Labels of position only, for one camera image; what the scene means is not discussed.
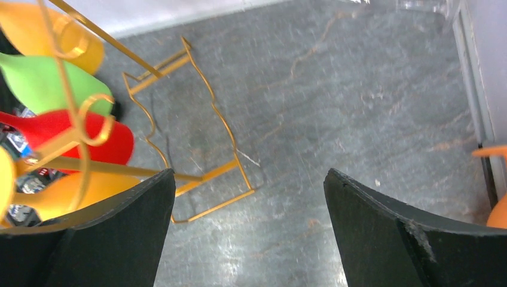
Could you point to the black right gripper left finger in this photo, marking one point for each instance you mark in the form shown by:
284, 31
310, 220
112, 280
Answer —
115, 242

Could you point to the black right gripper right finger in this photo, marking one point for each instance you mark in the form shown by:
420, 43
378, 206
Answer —
385, 242

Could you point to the yellow plastic wine glass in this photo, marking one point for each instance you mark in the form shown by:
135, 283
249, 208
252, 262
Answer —
23, 25
55, 200

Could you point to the orange plastic wine glass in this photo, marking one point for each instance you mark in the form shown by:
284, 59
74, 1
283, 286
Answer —
493, 162

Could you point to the gold wire wine glass rack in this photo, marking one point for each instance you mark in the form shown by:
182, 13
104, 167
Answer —
160, 97

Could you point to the green plastic wine glass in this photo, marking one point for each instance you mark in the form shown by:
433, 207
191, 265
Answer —
35, 82

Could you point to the clear wine glass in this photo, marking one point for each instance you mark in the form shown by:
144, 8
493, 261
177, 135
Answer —
443, 7

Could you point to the black poker chip case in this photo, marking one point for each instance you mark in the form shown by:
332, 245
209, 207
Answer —
17, 146

